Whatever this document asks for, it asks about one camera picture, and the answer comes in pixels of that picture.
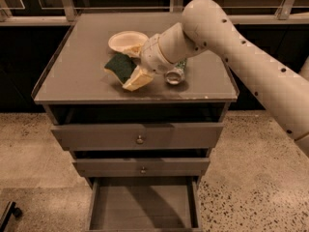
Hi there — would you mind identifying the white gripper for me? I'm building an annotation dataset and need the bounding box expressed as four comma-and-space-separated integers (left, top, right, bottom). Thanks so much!
123, 34, 174, 91

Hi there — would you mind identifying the dark green sponge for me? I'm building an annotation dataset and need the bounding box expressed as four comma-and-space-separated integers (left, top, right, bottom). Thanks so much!
104, 53, 136, 84

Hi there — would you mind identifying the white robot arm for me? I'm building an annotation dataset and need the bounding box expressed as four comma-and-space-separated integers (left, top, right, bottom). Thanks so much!
124, 0, 309, 156

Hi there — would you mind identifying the grey drawer cabinet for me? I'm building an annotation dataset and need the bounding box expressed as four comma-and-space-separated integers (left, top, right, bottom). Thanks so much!
31, 11, 240, 191

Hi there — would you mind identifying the grey top drawer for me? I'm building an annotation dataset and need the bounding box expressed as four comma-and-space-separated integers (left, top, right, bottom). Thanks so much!
51, 123, 223, 151

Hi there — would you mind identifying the grey middle drawer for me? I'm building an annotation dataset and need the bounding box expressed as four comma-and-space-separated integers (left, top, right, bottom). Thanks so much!
73, 158, 210, 177

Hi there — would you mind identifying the white paper bowl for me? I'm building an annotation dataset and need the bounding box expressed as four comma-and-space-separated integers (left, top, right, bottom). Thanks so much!
108, 31, 148, 53

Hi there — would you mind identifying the black caster wheel base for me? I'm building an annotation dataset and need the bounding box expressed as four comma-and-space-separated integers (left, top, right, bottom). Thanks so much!
0, 201, 22, 232

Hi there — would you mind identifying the metal railing frame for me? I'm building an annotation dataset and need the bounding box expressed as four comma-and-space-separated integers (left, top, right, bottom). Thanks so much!
0, 0, 309, 25

